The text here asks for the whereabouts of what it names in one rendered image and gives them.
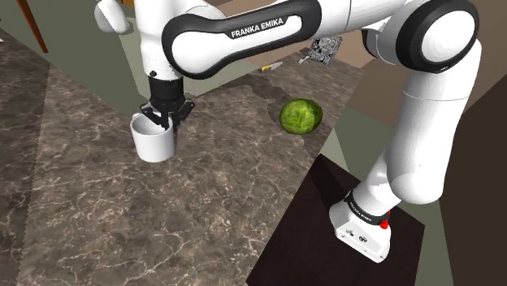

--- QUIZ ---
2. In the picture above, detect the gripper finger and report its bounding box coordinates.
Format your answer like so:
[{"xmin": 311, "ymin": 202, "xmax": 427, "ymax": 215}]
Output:
[
  {"xmin": 172, "ymin": 99, "xmax": 196, "ymax": 133},
  {"xmin": 139, "ymin": 103, "xmax": 170, "ymax": 131}
]

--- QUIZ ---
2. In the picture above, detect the white cup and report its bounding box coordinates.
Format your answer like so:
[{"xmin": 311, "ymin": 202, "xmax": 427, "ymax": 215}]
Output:
[{"xmin": 129, "ymin": 111, "xmax": 176, "ymax": 163}]

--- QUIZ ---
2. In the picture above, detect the green cabbage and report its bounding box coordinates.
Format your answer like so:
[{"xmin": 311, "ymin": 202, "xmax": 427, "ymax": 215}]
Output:
[{"xmin": 279, "ymin": 97, "xmax": 324, "ymax": 136}]

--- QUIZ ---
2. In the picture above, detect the brown wooden furniture leg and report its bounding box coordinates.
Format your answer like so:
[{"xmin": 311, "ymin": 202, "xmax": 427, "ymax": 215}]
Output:
[{"xmin": 16, "ymin": 0, "xmax": 50, "ymax": 54}]

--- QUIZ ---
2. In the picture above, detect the black and white patterned box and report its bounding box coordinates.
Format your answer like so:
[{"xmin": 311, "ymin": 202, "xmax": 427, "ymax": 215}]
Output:
[{"xmin": 309, "ymin": 37, "xmax": 344, "ymax": 67}]

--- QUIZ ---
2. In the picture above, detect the dark robot stand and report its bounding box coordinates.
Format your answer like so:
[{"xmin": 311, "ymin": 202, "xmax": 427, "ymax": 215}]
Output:
[{"xmin": 245, "ymin": 153, "xmax": 426, "ymax": 286}]

